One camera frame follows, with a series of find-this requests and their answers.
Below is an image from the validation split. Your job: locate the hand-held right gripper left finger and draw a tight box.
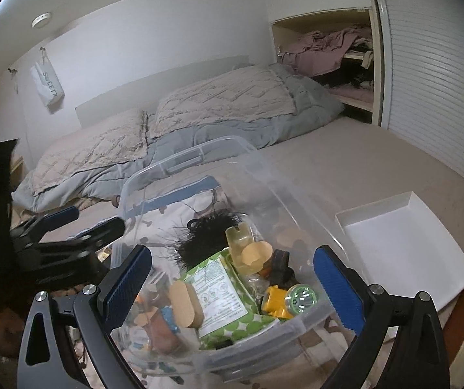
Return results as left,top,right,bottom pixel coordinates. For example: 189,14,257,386
16,245,153,389

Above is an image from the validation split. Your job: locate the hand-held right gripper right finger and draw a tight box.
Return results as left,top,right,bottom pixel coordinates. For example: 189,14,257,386
313,245,451,389

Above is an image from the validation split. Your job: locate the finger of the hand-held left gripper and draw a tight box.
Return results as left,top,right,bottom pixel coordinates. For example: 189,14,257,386
11,206,79,248
25,217,125,270

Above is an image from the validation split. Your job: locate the beige oval wooden box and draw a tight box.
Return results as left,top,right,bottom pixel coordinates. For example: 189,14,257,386
168,281,205,330

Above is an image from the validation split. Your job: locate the black feathery hair accessory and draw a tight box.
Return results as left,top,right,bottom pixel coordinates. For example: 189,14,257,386
163,203,244,270

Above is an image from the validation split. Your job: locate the clear plastic storage bin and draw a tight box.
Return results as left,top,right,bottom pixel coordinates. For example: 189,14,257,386
110,136,362,373

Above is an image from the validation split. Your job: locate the tan fleece blanket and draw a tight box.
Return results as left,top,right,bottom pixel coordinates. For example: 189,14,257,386
41,194,113,211

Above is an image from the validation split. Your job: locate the yellow headlamp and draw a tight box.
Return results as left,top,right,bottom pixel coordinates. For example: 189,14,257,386
261,284,317,321

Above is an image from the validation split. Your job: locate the small black box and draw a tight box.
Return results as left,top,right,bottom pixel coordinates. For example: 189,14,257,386
270,249,293,288

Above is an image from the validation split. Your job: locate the beige quilted pillow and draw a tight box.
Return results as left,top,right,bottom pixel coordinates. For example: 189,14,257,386
23,109,149,193
149,65,297,138

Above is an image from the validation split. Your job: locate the white shallow tray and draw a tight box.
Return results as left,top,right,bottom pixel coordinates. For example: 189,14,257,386
334,190,464,312

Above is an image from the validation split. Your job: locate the green wet wipes pack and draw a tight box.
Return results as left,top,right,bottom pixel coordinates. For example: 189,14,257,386
175,249,283,351

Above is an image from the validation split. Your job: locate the translucent yellow box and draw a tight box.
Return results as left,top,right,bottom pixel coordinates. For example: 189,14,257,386
226,223,257,270

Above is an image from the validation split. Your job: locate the beige bed mattress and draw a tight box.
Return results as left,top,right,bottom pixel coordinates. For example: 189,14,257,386
9,119,464,304

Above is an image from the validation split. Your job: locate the white hanging bag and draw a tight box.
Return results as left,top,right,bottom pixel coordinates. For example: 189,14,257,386
30,49,65,108

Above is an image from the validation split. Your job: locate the dark clothes pile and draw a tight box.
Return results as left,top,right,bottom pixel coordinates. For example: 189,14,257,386
311,63,374,92

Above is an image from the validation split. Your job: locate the white louvered closet door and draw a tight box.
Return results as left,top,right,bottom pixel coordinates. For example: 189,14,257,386
367,0,464,203

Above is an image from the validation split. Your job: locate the pink clothes pile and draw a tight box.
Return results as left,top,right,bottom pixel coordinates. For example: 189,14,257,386
280,25,374,77

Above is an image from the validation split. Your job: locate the wall hook with cord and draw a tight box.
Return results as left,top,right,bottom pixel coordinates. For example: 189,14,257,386
7,66,24,102

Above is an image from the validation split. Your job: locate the wall niche shelf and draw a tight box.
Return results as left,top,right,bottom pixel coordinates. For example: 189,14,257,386
269,7,379,124

